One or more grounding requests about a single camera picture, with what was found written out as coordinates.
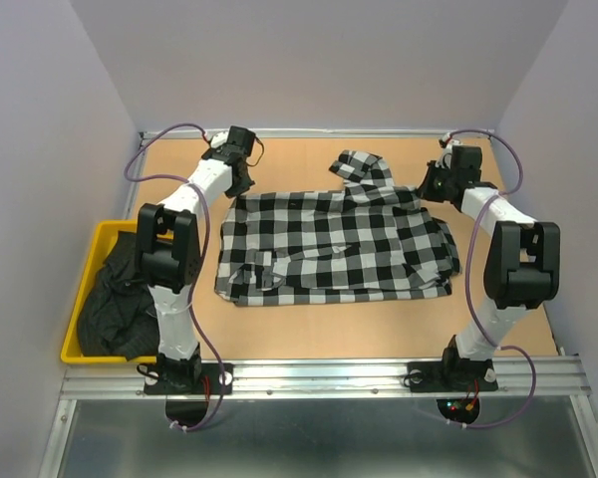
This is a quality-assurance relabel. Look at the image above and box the black white checkered shirt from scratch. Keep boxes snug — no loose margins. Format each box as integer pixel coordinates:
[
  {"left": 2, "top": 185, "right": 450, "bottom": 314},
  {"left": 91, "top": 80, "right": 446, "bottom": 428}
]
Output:
[{"left": 215, "top": 150, "right": 460, "bottom": 307}]

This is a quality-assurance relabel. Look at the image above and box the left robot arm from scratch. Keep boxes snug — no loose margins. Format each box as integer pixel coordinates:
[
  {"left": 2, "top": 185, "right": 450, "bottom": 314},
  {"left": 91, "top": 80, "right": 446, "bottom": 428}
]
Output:
[{"left": 132, "top": 125, "right": 258, "bottom": 394}]

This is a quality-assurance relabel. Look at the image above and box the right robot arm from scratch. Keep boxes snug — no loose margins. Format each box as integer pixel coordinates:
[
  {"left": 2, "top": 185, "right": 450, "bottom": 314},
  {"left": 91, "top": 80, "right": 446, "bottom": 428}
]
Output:
[{"left": 406, "top": 138, "right": 560, "bottom": 392}]

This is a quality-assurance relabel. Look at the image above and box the yellow plastic bin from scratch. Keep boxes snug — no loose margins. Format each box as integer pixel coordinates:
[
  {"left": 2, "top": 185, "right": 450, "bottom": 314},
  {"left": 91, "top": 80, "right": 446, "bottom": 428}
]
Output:
[{"left": 60, "top": 220, "right": 159, "bottom": 365}]

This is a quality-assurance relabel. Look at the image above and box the dark shirt in bin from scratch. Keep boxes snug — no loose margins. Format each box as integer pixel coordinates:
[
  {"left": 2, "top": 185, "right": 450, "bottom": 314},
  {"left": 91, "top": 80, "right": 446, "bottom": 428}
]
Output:
[{"left": 77, "top": 231, "right": 159, "bottom": 360}]

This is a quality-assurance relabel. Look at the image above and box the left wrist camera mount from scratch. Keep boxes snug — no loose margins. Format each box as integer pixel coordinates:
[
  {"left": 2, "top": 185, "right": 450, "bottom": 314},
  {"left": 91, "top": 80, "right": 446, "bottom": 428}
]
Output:
[{"left": 201, "top": 129, "right": 228, "bottom": 149}]

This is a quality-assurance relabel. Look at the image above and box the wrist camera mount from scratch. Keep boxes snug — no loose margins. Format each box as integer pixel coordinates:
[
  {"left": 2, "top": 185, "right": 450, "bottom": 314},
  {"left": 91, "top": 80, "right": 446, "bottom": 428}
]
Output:
[
  {"left": 201, "top": 129, "right": 228, "bottom": 149},
  {"left": 437, "top": 132, "right": 461, "bottom": 169}
]

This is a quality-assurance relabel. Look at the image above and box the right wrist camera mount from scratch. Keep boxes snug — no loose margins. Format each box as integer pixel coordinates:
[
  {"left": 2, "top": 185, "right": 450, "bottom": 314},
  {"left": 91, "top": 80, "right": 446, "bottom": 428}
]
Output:
[{"left": 437, "top": 132, "right": 461, "bottom": 169}]

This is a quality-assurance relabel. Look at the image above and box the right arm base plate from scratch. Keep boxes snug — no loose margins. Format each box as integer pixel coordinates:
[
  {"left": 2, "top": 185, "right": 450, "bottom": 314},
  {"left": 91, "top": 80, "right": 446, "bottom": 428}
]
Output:
[{"left": 403, "top": 359, "right": 498, "bottom": 393}]

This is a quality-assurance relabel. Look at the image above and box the aluminium front rail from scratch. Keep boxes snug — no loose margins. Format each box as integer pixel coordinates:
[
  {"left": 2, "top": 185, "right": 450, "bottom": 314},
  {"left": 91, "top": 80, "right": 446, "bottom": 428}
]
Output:
[{"left": 60, "top": 357, "right": 591, "bottom": 400}]

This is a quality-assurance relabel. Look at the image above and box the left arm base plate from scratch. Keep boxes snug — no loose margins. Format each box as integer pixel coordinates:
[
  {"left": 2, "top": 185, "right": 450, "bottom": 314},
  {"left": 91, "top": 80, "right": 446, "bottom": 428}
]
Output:
[{"left": 136, "top": 362, "right": 234, "bottom": 395}]

